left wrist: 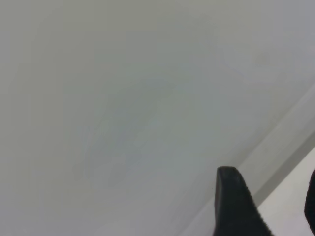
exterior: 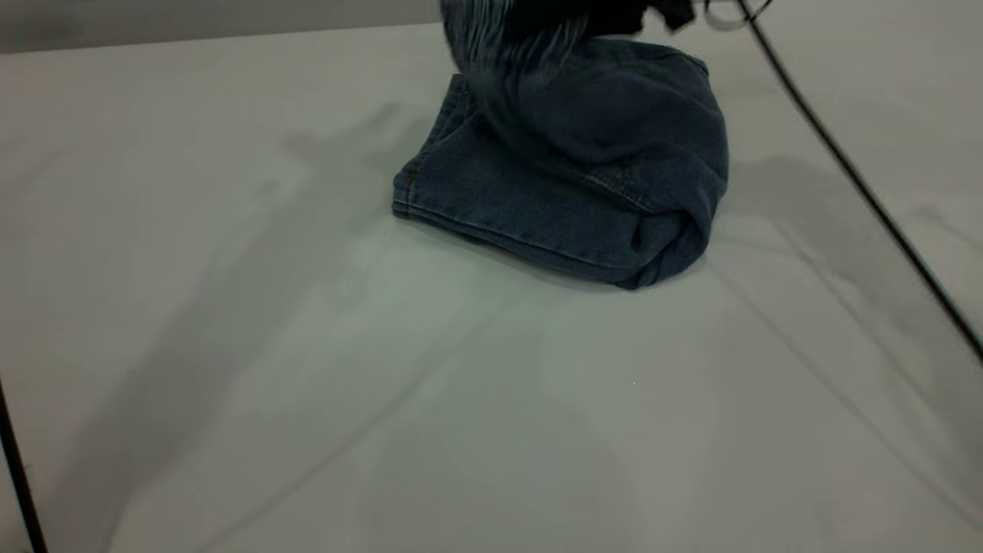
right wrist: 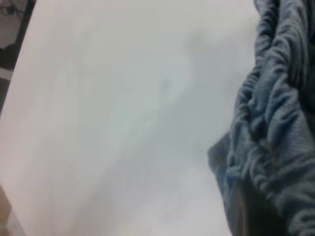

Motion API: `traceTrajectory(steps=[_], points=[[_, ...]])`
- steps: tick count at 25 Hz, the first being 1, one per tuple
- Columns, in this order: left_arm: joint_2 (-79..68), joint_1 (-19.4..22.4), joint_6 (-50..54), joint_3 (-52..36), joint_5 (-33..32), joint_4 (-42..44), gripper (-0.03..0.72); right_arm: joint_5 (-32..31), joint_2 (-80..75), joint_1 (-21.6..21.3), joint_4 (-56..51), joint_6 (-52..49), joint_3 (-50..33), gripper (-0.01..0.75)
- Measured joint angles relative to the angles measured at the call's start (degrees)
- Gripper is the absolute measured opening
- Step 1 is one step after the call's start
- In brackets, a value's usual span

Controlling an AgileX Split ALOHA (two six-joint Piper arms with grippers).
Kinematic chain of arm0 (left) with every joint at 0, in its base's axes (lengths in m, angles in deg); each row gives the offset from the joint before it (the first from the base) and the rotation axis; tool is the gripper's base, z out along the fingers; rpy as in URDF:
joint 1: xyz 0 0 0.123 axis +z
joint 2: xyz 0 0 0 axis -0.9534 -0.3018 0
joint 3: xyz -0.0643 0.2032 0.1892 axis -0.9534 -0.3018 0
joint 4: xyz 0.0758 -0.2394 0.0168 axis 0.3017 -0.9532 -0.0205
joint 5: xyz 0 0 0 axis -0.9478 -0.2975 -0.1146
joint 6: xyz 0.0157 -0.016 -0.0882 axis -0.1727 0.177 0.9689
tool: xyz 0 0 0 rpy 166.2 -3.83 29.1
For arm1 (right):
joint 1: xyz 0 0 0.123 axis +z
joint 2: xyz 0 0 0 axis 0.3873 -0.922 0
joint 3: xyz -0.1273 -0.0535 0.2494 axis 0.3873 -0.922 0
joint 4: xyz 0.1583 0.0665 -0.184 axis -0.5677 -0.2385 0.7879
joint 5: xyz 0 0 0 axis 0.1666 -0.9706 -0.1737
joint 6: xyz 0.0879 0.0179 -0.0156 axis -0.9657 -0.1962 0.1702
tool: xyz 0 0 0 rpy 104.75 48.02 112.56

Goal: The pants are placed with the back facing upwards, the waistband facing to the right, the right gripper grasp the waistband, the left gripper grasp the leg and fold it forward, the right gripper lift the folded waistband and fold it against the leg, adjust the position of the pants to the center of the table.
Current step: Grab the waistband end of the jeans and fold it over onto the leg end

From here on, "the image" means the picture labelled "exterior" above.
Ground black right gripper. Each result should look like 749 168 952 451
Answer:
584 0 696 35

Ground blue denim shorts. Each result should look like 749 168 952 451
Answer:
392 0 730 291

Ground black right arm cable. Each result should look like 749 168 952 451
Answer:
703 0 983 362

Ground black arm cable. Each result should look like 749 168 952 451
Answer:
703 0 983 362
0 376 48 553

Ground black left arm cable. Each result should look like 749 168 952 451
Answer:
0 376 48 553

